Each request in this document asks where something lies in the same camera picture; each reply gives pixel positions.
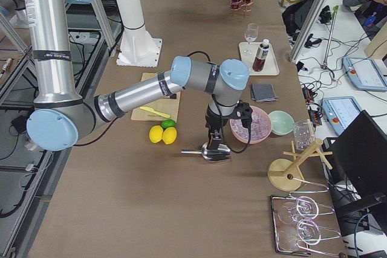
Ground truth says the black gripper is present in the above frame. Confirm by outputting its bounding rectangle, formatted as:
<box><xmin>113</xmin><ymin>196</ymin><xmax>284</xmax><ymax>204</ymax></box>
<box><xmin>205</xmin><ymin>103</ymin><xmax>230</xmax><ymax>150</ymax></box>

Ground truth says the tea bottle front rack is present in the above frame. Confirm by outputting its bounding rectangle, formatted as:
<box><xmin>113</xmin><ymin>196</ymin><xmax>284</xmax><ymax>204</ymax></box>
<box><xmin>252</xmin><ymin>39</ymin><xmax>270</xmax><ymax>72</ymax></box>

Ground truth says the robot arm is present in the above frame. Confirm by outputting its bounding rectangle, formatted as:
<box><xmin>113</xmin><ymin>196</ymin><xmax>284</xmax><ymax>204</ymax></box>
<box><xmin>24</xmin><ymin>0</ymin><xmax>249</xmax><ymax>151</ymax></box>

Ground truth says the steel ice scoop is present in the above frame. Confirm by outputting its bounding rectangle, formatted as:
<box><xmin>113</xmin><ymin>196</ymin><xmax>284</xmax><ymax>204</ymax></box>
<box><xmin>181</xmin><ymin>143</ymin><xmax>231</xmax><ymax>163</ymax></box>

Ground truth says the lower yellow lemon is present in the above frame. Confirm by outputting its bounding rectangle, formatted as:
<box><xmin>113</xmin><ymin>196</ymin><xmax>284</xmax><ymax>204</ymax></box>
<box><xmin>162</xmin><ymin>127</ymin><xmax>177</xmax><ymax>144</ymax></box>

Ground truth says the yellow lemon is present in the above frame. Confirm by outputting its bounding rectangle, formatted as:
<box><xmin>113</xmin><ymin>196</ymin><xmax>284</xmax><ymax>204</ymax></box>
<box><xmin>162</xmin><ymin>127</ymin><xmax>177</xmax><ymax>144</ymax></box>
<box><xmin>149</xmin><ymin>125</ymin><xmax>164</xmax><ymax>143</ymax></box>

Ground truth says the green lime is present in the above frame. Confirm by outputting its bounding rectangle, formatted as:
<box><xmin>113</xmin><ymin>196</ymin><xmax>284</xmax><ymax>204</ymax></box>
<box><xmin>161</xmin><ymin>119</ymin><xmax>176</xmax><ymax>129</ymax></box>

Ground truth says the pink bowl with ice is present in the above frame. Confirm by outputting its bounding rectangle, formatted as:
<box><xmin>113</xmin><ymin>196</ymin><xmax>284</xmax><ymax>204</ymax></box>
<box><xmin>230</xmin><ymin>106</ymin><xmax>272</xmax><ymax>144</ymax></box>

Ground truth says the bamboo cutting board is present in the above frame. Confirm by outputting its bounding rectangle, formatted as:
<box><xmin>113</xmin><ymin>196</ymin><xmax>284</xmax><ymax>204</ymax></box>
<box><xmin>131</xmin><ymin>92</ymin><xmax>181</xmax><ymax>121</ymax></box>

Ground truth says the upper yellow lemon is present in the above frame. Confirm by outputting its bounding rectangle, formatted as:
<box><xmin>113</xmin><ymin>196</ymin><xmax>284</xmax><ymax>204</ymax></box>
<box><xmin>149</xmin><ymin>125</ymin><xmax>164</xmax><ymax>143</ymax></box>

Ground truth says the grey folded cloth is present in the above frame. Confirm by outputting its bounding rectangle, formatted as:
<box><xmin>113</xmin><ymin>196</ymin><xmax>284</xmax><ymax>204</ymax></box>
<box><xmin>250</xmin><ymin>83</ymin><xmax>277</xmax><ymax>102</ymax></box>

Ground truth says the yellow plastic knife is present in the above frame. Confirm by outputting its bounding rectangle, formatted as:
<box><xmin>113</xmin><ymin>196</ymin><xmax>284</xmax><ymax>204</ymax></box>
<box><xmin>140</xmin><ymin>106</ymin><xmax>171</xmax><ymax>118</ymax></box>

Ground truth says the mint green bowl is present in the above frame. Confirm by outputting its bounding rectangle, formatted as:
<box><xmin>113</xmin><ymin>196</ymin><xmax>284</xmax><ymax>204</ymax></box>
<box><xmin>268</xmin><ymin>111</ymin><xmax>294</xmax><ymax>136</ymax></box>

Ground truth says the wooden cup stand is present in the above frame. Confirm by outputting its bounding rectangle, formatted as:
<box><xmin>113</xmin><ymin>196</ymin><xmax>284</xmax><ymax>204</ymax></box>
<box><xmin>267</xmin><ymin>138</ymin><xmax>333</xmax><ymax>193</ymax></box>

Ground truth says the clear glass mug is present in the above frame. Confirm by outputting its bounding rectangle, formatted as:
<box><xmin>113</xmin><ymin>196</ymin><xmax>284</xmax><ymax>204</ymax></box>
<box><xmin>293</xmin><ymin>120</ymin><xmax>314</xmax><ymax>150</ymax></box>

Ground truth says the cream rabbit tray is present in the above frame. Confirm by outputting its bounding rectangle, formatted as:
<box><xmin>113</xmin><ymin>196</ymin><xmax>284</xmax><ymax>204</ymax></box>
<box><xmin>238</xmin><ymin>42</ymin><xmax>279</xmax><ymax>76</ymax></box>

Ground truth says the clear wine glass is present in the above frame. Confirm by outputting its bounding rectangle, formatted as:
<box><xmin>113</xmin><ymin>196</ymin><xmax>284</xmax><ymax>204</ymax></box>
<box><xmin>244</xmin><ymin>23</ymin><xmax>259</xmax><ymax>44</ymax></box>

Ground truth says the blue teach pendant near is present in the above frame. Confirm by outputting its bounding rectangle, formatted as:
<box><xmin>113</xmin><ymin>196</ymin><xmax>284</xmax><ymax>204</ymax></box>
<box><xmin>321</xmin><ymin>96</ymin><xmax>362</xmax><ymax>135</ymax></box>

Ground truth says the blue teach pendant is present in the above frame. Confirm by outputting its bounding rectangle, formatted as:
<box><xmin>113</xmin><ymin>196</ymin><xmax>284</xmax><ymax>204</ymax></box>
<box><xmin>342</xmin><ymin>56</ymin><xmax>386</xmax><ymax>92</ymax></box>
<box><xmin>321</xmin><ymin>96</ymin><xmax>362</xmax><ymax>135</ymax></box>

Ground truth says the black bag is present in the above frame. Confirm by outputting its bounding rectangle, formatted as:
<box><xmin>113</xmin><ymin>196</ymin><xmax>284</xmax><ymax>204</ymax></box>
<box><xmin>282</xmin><ymin>0</ymin><xmax>314</xmax><ymax>36</ymax></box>

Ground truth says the black monitor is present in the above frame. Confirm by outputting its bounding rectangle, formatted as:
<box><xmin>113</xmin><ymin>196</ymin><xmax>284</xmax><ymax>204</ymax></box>
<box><xmin>330</xmin><ymin>110</ymin><xmax>386</xmax><ymax>231</ymax></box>

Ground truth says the blue teach pendant far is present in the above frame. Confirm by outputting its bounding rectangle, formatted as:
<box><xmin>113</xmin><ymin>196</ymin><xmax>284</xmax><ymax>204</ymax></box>
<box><xmin>342</xmin><ymin>56</ymin><xmax>386</xmax><ymax>92</ymax></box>

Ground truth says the seated person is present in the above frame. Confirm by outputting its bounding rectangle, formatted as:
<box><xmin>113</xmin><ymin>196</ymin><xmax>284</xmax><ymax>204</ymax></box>
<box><xmin>342</xmin><ymin>0</ymin><xmax>386</xmax><ymax>39</ymax></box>

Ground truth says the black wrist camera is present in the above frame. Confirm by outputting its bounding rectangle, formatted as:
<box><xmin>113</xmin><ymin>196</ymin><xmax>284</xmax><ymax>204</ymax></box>
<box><xmin>231</xmin><ymin>100</ymin><xmax>253</xmax><ymax>131</ymax></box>

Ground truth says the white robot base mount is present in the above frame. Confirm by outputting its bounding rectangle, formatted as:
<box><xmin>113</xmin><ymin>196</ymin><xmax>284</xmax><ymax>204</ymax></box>
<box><xmin>116</xmin><ymin>0</ymin><xmax>162</xmax><ymax>67</ymax></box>

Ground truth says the black wire glass rack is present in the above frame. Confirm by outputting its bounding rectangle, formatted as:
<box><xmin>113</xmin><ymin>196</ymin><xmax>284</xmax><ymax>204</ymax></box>
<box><xmin>270</xmin><ymin>182</ymin><xmax>346</xmax><ymax>257</ymax></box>

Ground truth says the aluminium frame post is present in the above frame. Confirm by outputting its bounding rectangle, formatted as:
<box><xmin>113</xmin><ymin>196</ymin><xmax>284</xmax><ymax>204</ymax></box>
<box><xmin>289</xmin><ymin>0</ymin><xmax>326</xmax><ymax>63</ymax></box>

